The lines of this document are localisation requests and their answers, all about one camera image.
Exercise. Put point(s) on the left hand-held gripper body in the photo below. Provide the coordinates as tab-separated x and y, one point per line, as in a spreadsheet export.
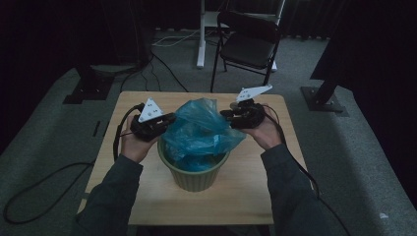
146	129

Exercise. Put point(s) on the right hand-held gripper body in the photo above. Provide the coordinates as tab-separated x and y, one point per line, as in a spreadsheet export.
249	116

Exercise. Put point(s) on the blue plastic bag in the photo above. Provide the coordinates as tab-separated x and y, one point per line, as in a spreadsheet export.
198	131

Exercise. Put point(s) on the green ribbed plastic bin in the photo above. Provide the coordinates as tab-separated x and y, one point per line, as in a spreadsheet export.
193	180

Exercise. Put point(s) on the person's left hand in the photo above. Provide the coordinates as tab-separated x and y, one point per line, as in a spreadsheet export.
136	147

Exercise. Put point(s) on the person's right hand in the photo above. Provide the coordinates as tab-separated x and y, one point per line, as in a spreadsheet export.
267	134

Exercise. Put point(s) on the black tape strip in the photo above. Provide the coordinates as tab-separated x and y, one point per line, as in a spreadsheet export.
96	128

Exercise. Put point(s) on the black folding chair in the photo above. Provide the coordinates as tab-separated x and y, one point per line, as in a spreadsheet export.
247	49

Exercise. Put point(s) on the black stand with square base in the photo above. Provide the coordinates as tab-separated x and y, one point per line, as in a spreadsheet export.
88	88

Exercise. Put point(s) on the green tape piece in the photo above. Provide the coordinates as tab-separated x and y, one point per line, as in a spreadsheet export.
85	196

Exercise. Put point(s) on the dark curtain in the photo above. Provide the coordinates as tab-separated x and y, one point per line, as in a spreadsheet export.
377	49

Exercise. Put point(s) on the white paper scrap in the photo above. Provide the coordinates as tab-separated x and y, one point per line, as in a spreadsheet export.
383	216

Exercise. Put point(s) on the black stand with slanted post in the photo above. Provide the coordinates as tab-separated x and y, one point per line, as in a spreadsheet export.
323	98

